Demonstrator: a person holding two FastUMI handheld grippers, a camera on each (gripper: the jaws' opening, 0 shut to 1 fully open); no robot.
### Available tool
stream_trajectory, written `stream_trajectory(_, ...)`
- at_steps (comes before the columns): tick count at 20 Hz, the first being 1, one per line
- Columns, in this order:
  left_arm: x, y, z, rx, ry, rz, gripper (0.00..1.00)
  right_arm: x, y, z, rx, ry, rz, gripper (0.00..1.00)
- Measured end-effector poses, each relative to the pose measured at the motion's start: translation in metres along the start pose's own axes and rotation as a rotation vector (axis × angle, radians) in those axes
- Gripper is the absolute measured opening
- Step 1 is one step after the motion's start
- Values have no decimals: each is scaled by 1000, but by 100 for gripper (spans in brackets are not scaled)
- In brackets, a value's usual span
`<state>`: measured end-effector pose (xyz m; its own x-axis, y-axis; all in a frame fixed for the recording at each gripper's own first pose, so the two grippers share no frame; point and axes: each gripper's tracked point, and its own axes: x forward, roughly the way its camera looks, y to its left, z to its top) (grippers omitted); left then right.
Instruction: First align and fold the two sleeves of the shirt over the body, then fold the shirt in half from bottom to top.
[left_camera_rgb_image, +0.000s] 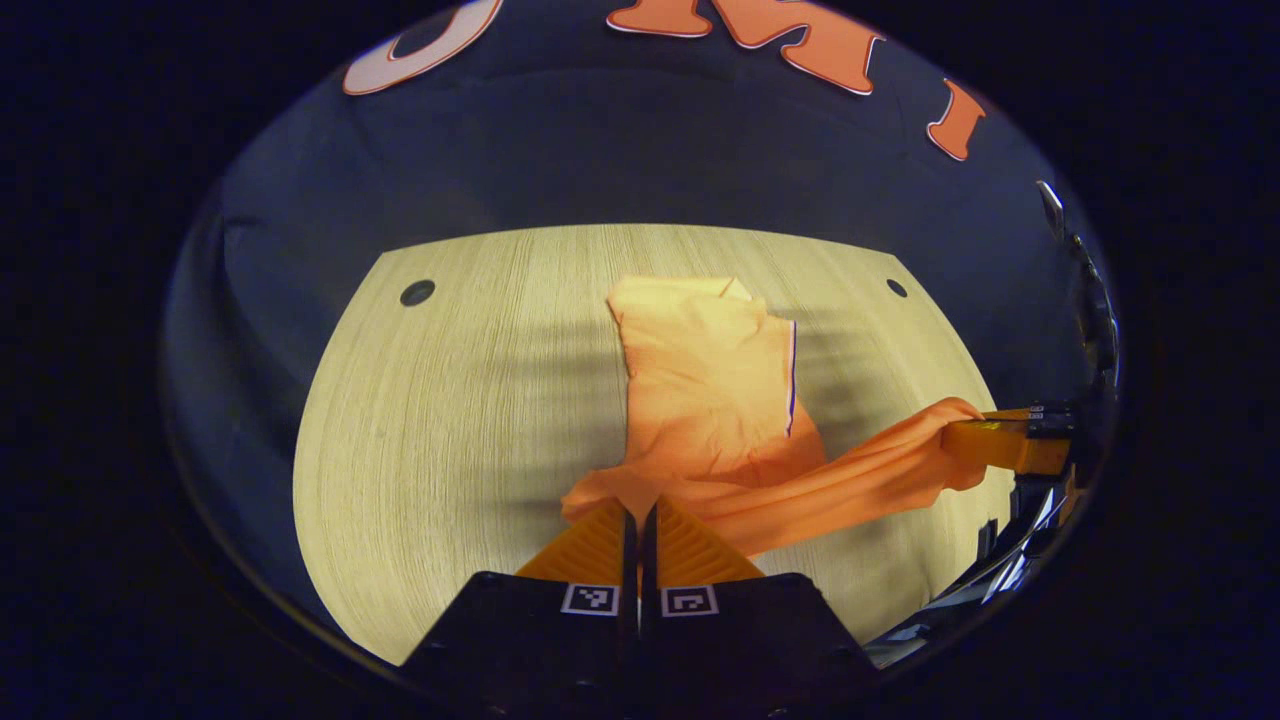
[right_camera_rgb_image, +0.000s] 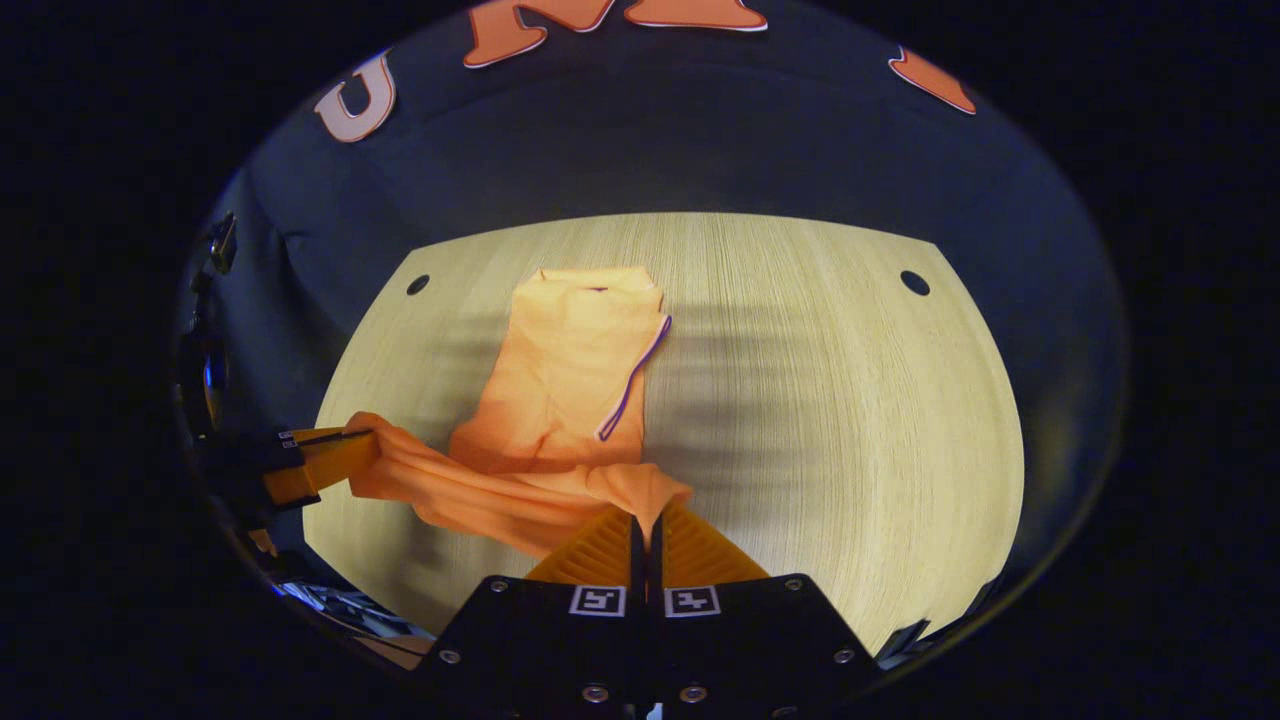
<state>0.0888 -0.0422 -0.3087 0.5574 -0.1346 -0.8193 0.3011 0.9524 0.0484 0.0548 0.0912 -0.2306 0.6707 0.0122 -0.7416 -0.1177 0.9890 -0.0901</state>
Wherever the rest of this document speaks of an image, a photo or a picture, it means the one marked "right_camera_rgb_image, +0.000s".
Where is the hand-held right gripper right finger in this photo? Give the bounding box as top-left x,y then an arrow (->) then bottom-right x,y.
650,500 -> 887,709

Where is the orange T-shirt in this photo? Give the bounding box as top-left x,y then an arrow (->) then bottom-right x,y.
345,265 -> 694,561

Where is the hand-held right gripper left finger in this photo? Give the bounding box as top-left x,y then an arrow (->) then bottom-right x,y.
415,505 -> 649,709

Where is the pale crumpled sheet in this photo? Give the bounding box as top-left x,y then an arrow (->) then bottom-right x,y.
278,582 -> 433,643

